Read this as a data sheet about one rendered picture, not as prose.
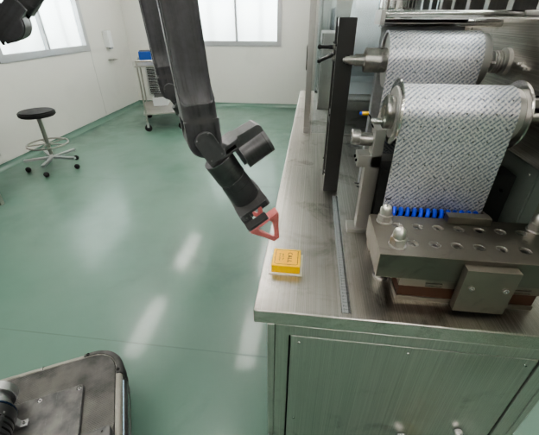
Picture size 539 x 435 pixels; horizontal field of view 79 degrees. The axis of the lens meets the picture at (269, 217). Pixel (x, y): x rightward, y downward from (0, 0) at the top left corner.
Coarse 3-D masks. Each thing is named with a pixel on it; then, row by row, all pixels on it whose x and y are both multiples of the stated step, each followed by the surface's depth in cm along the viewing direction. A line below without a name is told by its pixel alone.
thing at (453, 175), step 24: (408, 144) 73; (432, 144) 73; (456, 144) 72; (480, 144) 72; (504, 144) 71; (408, 168) 76; (432, 168) 76; (456, 168) 75; (480, 168) 74; (408, 192) 80; (432, 192) 79; (456, 192) 78; (480, 192) 77
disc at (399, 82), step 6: (396, 84) 74; (402, 84) 70; (402, 90) 70; (402, 96) 69; (402, 102) 69; (402, 108) 69; (402, 114) 69; (402, 120) 70; (396, 126) 72; (396, 132) 72; (390, 138) 77; (390, 144) 77
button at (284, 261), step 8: (280, 256) 82; (288, 256) 82; (296, 256) 82; (272, 264) 80; (280, 264) 80; (288, 264) 80; (296, 264) 80; (280, 272) 80; (288, 272) 80; (296, 272) 80
